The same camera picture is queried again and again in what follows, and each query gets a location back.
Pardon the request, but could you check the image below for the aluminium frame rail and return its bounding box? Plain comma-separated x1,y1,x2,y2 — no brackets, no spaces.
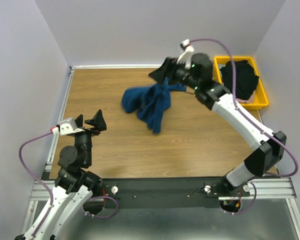
19,66,300,240

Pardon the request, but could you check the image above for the yellow plastic bin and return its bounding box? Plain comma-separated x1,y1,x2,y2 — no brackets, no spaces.
213,55,269,110

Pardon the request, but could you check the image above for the black t shirt in bin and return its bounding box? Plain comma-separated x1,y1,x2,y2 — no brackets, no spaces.
220,60,259,100

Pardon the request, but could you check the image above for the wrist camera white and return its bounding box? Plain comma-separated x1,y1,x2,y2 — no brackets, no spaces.
176,39,195,65
50,117,85,136

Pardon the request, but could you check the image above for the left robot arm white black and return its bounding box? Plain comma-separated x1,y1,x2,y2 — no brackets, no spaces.
16,110,107,240

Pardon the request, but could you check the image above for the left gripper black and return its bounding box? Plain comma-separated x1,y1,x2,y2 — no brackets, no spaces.
74,109,107,166

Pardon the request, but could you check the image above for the blue t shirt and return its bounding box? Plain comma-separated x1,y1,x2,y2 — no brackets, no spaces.
121,79,187,135

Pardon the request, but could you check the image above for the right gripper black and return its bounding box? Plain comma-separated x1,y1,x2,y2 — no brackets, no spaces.
148,56,200,90

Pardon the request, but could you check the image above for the pink t shirt in bin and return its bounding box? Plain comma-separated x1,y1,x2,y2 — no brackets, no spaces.
236,91,256,104

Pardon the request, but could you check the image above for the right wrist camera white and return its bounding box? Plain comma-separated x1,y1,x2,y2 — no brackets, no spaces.
176,39,195,65

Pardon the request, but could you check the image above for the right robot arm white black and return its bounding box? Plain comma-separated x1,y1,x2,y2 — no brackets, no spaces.
148,53,287,196

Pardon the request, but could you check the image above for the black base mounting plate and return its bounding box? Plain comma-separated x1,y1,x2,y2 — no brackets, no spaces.
102,176,251,210

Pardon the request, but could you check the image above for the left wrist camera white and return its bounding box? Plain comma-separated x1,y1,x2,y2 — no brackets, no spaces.
50,117,85,136

